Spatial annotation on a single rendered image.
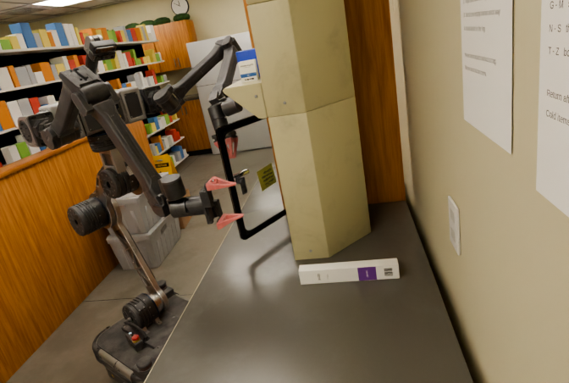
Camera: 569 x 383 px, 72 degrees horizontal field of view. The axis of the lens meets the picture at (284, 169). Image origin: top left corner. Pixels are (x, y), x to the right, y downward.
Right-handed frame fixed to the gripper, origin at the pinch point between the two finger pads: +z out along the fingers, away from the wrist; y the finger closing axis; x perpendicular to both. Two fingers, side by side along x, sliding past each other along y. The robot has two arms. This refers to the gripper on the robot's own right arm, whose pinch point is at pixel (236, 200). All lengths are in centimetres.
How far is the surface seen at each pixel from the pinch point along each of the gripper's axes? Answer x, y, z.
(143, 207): 170, -60, -140
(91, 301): 127, -114, -179
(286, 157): 9.1, 7.9, 14.7
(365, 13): 45, 44, 44
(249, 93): 8.6, 27.9, 7.9
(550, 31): -57, 34, 55
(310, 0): 13, 49, 29
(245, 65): 18.1, 35.3, 6.3
